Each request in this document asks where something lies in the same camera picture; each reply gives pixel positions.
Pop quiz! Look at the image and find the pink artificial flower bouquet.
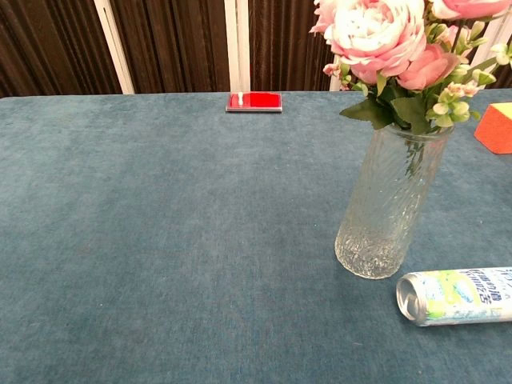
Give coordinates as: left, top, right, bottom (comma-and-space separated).
310, 0, 512, 181

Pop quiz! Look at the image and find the clear textured glass vase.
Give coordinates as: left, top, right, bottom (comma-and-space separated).
334, 122, 456, 280

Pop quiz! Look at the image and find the red ink pad case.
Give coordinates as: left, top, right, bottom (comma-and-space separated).
225, 91, 284, 114

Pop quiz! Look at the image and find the blue velvet tablecloth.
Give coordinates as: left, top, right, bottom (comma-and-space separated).
0, 88, 512, 384

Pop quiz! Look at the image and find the dark brown curtain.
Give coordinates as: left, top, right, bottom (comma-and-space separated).
0, 0, 512, 98

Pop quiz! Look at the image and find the white green drink can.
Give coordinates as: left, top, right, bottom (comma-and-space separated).
395, 266, 512, 327

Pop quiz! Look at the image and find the orange yellow sponge block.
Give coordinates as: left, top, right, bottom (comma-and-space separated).
474, 102, 512, 155

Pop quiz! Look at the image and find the white frame post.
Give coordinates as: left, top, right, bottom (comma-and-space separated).
329, 55, 346, 92
223, 0, 252, 94
93, 0, 136, 95
460, 7, 512, 90

